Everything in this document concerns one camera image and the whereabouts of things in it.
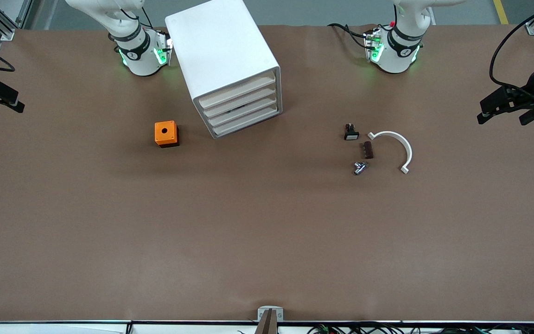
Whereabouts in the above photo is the white plastic drawer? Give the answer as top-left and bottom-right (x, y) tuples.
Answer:
(200, 80), (280, 120)
(195, 70), (280, 111)
(204, 90), (281, 129)
(209, 101), (282, 139)

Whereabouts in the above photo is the white drawer cabinet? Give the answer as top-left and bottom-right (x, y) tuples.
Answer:
(165, 0), (283, 140)

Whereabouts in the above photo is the white curved plastic arc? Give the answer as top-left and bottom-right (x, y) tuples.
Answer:
(368, 131), (413, 175)

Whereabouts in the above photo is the orange box with hole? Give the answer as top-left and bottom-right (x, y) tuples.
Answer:
(154, 121), (180, 148)

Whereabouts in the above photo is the brown table cover sheet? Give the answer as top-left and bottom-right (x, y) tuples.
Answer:
(0, 23), (534, 323)

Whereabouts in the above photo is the brown metal support bar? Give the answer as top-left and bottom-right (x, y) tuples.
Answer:
(254, 308), (278, 334)

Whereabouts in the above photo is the black arm base cable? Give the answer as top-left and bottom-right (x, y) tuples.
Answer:
(327, 22), (372, 49)

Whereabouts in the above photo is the grey metal mounting bracket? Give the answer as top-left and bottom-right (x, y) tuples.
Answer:
(257, 306), (284, 322)

